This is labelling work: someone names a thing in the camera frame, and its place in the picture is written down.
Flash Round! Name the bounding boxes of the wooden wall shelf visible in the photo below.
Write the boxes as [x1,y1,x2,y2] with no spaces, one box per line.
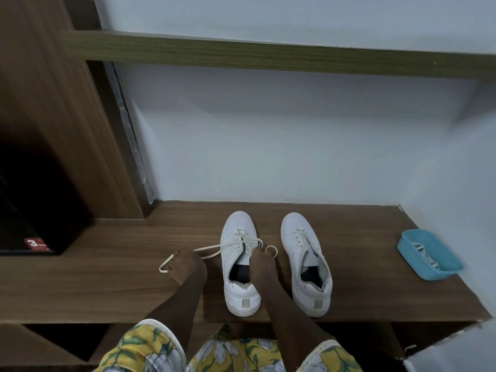
[60,29,496,81]

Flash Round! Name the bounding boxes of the striped laces bundle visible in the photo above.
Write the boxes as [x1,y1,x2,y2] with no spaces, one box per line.
[410,240,441,270]

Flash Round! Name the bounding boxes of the blue plastic basket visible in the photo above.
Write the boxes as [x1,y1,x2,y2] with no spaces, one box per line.
[396,228,464,282]

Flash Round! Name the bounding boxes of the person's right hand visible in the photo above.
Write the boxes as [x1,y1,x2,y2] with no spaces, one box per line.
[249,245,278,284]

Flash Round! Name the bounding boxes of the person's left forearm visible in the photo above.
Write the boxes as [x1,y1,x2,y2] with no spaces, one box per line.
[143,275,208,345]

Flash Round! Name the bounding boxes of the white sneaker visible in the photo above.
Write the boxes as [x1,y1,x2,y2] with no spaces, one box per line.
[220,211,262,317]
[280,212,333,318]

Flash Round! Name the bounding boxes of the person's right forearm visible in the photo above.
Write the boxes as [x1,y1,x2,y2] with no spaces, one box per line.
[259,276,338,357]

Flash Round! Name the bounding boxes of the person's left hand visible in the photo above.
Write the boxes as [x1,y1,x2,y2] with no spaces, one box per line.
[166,250,208,286]

